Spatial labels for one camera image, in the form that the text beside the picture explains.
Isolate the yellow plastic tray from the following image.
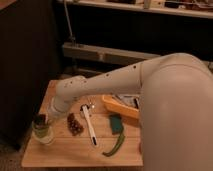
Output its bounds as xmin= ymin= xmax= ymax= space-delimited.
xmin=102 ymin=95 xmax=139 ymax=119

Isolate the grey metal shelf rail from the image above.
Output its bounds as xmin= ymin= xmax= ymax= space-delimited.
xmin=62 ymin=42 xmax=158 ymax=65

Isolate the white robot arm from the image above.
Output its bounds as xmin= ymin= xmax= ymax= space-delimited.
xmin=48 ymin=53 xmax=213 ymax=171

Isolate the white handled kitchen tool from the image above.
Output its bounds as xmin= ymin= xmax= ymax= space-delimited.
xmin=81 ymin=104 xmax=97 ymax=146

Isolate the green chili pepper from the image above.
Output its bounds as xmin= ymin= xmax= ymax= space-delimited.
xmin=102 ymin=133 xmax=125 ymax=157

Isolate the green cup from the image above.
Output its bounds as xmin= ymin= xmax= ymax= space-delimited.
xmin=32 ymin=114 xmax=49 ymax=138

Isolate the white cup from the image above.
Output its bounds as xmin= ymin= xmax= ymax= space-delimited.
xmin=32 ymin=128 xmax=54 ymax=145

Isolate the teal sponge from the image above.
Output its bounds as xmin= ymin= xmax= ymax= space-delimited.
xmin=109 ymin=114 xmax=123 ymax=135

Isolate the metal spoon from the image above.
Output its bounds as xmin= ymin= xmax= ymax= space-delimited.
xmin=87 ymin=98 xmax=95 ymax=109

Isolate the bunch of dark grapes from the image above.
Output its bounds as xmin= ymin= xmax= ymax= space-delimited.
xmin=67 ymin=113 xmax=84 ymax=136

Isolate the upper shelf board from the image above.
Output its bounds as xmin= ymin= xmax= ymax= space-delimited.
xmin=57 ymin=0 xmax=213 ymax=19

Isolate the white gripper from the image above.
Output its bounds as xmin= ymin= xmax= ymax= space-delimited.
xmin=47 ymin=99 xmax=67 ymax=120

